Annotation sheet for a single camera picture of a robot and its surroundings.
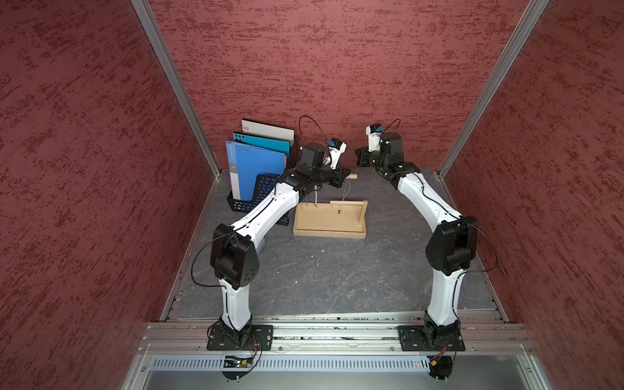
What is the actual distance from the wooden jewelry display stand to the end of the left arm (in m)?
0.21

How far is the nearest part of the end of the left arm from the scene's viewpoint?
72 cm

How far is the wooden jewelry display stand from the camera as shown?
38.9 inches
